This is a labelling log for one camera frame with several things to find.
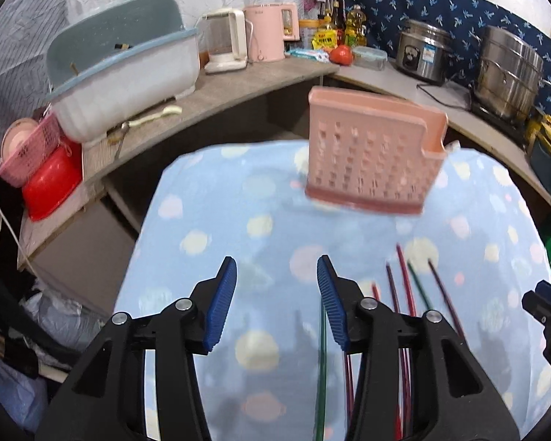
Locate grey plastic bag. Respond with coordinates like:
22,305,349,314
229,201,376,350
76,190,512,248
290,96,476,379
21,291,102,354

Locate white tub with blue lid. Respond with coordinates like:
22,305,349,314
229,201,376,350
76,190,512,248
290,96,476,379
46,0,201,143

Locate clear food container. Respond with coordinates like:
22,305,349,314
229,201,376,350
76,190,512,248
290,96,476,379
351,46,388,72

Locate steel steamer pot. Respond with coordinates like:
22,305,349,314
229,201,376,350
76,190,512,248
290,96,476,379
473,25,545,120

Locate black induction cooker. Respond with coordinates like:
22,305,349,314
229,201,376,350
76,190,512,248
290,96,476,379
471,101,531,145

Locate steel rice cooker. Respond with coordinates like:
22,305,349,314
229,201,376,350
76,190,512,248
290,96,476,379
397,19,455,86

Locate red plastic basin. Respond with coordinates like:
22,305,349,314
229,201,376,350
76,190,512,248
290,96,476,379
22,140,83,222

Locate white cable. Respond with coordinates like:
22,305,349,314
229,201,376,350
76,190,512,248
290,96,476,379
0,156,33,272

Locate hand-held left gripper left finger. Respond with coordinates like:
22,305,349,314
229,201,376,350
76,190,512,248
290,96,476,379
36,256,238,441

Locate pink plate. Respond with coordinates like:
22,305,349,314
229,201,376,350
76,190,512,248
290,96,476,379
2,118,40,166

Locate pink perforated utensil holder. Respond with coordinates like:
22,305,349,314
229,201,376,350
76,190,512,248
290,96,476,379
304,85,450,216

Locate yellow label jar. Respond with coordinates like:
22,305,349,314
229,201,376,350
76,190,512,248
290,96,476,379
312,28,338,51

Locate yellow cooking oil bottle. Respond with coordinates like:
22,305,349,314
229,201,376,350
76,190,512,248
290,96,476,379
346,6,368,47

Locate dark blue patterned cloth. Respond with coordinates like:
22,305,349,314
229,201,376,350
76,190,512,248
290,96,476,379
340,0,551,115

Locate pink plastic basket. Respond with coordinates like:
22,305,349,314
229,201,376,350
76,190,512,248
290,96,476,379
0,112,61,187

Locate green chopstick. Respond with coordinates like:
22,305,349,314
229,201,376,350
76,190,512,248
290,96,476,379
406,262,433,311
313,291,328,441

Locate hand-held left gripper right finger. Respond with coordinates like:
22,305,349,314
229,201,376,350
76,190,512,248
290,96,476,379
317,254,521,441

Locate blue wet wipes pack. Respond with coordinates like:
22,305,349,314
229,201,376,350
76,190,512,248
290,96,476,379
287,47,331,62

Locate light blue dotted tablecloth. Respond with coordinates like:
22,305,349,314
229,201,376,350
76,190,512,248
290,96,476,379
114,140,551,441

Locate pink electric kettle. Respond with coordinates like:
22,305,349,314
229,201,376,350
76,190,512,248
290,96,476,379
243,3,300,63

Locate white glass kettle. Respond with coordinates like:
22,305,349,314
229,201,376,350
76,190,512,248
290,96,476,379
197,7,249,74

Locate cream handled ladle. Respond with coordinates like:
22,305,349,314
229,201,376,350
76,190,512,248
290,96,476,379
114,105,183,158

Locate red tomato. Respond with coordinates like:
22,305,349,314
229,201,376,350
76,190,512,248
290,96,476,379
329,44,353,65

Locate black power cable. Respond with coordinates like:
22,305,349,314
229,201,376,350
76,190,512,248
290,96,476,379
415,82,473,112

